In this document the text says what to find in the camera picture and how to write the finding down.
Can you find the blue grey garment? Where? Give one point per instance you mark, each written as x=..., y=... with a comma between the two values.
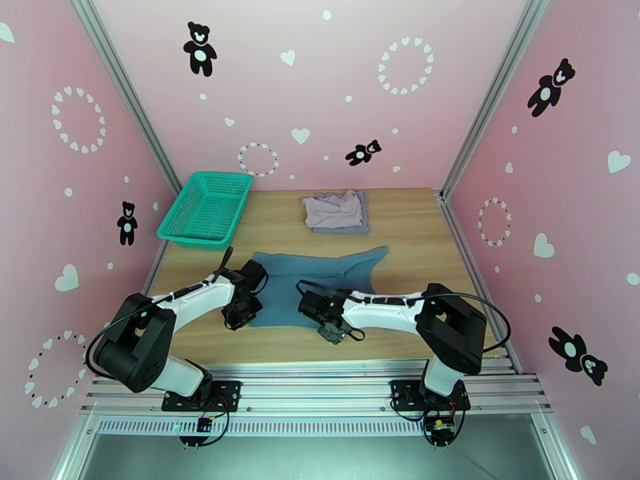
x=290, y=278

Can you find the lavender purple garment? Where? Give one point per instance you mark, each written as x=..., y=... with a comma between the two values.
x=340, y=229

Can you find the pale mauve ribbed garment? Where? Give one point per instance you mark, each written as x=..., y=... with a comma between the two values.
x=330, y=211

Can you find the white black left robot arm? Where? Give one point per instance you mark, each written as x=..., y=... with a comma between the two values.
x=190, y=298

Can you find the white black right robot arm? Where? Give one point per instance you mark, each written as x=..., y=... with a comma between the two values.
x=390, y=308

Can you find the teal plastic mesh basket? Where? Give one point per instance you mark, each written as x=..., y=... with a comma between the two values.
x=172, y=233

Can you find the small black circuit board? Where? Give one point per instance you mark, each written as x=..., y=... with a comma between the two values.
x=205, y=424

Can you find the perforated metal strip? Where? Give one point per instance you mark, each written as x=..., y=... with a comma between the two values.
x=320, y=427

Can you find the circuit board with yellow connector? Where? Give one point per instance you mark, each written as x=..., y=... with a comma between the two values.
x=440, y=427

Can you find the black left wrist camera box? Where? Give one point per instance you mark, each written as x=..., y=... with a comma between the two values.
x=254, y=273

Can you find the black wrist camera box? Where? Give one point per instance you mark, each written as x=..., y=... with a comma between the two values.
x=334, y=334
x=254, y=273

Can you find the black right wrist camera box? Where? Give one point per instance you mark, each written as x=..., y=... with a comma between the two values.
x=334, y=334

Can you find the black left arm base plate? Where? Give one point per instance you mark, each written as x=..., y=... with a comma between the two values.
x=227, y=393

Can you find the aluminium mounting rail bed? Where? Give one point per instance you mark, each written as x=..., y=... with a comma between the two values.
x=320, y=393

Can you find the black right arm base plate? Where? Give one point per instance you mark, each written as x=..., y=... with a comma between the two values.
x=402, y=393

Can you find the aluminium corner post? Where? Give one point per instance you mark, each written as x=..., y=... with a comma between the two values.
x=125, y=93
x=495, y=93

